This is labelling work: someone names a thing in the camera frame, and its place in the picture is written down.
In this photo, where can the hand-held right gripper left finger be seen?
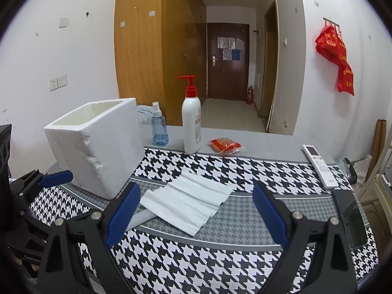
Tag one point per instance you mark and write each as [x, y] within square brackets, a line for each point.
[122, 217]

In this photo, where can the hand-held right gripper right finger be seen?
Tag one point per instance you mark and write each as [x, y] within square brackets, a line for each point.
[269, 217]

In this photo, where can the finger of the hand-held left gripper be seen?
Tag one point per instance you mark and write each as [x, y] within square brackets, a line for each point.
[56, 178]

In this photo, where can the white foam box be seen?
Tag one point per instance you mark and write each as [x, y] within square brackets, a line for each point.
[107, 147]

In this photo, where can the white paper tissue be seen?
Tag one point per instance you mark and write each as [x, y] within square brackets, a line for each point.
[186, 202]

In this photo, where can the white remote control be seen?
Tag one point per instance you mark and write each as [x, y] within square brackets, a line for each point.
[320, 165]

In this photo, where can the houndstooth tablecloth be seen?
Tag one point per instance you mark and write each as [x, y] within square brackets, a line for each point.
[190, 260]

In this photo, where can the black smartphone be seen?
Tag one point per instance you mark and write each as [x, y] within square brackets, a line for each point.
[352, 220]

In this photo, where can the red snack packet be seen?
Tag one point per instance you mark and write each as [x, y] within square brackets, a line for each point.
[225, 145]

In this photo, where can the blue spray bottle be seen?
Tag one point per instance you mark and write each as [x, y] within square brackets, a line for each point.
[159, 128]

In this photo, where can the blue-grey cloth cover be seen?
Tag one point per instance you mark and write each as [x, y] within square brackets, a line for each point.
[144, 113]

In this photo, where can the white pump bottle red cap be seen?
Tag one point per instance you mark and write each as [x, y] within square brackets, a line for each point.
[191, 122]

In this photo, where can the red fire extinguisher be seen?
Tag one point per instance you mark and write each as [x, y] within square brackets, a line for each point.
[250, 95]

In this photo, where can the leaning wooden boards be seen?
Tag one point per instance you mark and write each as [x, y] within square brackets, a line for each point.
[378, 147]

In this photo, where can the dark brown entrance door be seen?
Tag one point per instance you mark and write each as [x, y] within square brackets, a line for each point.
[228, 76]

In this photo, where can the wooden side door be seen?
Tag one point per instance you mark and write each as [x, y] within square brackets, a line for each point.
[271, 67]

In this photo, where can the wooden wardrobe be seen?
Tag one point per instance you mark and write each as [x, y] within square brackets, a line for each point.
[141, 43]

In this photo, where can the paper notices on door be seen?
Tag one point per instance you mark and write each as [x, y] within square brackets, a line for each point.
[228, 47]

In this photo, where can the red plastic bag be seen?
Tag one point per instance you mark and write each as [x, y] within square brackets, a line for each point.
[333, 52]

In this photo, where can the white wall socket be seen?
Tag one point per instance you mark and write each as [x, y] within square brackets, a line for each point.
[53, 84]

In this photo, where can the white wall switch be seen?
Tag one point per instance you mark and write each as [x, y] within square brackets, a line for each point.
[62, 81]

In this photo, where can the white wall junction cover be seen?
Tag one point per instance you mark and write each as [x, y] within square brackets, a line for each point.
[64, 22]

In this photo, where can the metal wall hook rack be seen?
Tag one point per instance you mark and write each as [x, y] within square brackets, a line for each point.
[332, 22]

